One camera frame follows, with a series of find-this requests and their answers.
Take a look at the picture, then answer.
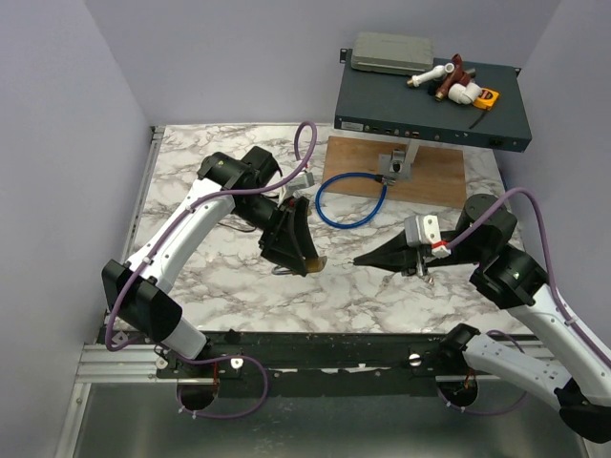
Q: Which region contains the brown pipe fitting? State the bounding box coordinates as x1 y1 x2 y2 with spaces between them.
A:
434 53 472 101

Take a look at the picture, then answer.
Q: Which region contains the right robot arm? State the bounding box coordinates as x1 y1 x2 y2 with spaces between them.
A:
353 194 610 444

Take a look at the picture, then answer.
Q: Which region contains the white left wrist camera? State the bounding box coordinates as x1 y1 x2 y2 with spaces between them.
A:
278 172 315 202

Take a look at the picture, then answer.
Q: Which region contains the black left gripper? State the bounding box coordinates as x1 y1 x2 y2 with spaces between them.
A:
232 193 318 276

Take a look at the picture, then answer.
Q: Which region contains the grey metal socket bracket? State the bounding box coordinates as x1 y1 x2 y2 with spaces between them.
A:
378 149 411 186

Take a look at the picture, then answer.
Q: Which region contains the brass padlock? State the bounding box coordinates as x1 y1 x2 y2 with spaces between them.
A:
271 256 327 276

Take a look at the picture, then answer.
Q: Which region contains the blue cable loop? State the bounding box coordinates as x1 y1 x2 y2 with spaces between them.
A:
315 172 389 232

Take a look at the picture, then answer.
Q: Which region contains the blue rack network switch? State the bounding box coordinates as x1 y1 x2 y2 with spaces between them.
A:
334 49 532 153

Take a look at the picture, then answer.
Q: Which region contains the wooden board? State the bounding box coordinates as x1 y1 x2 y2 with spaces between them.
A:
322 136 467 208

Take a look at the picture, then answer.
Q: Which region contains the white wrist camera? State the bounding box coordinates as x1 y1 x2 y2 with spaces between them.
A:
404 215 452 259
278 172 315 202

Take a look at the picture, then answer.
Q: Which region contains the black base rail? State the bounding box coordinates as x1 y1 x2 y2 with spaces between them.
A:
157 331 479 406

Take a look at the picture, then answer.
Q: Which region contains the grey plastic case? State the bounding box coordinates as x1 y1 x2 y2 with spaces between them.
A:
350 32 433 75

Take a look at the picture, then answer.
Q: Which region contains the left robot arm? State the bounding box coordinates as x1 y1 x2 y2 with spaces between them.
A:
101 147 326 377

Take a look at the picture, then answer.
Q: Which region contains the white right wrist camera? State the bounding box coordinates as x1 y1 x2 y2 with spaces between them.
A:
404 215 452 259

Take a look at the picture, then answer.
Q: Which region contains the white pipe with brass end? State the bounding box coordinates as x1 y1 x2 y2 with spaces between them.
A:
407 62 455 88

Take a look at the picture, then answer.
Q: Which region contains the white pipe elbow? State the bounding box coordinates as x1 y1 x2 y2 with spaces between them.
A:
448 81 483 105

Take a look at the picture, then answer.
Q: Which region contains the yellow tape measure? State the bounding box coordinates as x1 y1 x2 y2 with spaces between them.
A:
473 88 500 111

